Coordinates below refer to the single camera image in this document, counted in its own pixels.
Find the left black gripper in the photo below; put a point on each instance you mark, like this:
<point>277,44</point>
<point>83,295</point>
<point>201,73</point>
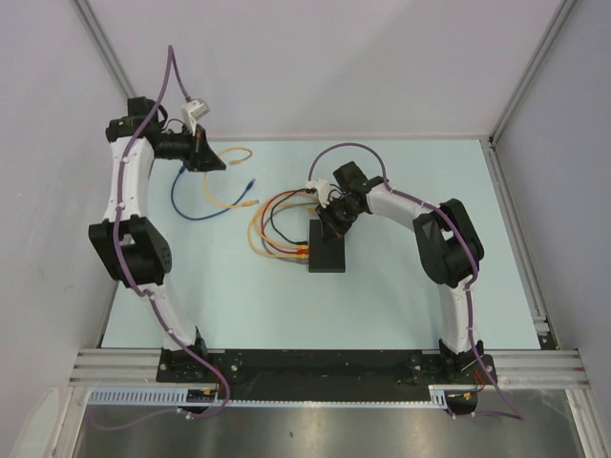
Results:
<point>200,156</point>

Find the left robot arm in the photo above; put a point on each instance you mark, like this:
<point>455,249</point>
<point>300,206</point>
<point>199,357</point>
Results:
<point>129,245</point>

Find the black network switch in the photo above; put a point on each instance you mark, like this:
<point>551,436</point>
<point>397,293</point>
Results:
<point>325,257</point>

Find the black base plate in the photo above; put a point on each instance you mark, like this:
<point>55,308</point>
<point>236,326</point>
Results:
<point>344,375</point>

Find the right aluminium corner post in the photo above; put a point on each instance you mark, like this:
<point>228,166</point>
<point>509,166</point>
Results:
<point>551,35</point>

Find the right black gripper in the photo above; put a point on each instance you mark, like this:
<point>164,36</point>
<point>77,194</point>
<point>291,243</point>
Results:
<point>331,229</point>

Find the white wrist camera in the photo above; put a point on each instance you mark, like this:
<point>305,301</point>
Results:
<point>321,188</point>
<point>192,111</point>

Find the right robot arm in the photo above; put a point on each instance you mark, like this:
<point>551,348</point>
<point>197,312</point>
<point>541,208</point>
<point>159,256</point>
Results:
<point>449,249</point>

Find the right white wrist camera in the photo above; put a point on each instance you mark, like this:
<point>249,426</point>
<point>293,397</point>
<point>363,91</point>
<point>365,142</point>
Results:
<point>321,188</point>

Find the white slotted cable duct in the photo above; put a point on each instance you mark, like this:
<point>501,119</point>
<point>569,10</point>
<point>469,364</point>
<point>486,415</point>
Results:
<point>189,397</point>

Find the left aluminium corner post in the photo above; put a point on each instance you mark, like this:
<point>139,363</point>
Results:
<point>105,52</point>

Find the right aluminium side rail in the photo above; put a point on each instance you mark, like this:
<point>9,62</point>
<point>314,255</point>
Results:
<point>543,326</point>

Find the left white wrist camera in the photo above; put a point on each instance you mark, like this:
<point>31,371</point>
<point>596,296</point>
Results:
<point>192,111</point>

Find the aluminium corner post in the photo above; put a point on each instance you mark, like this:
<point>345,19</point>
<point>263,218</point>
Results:
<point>105,52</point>
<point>551,35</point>

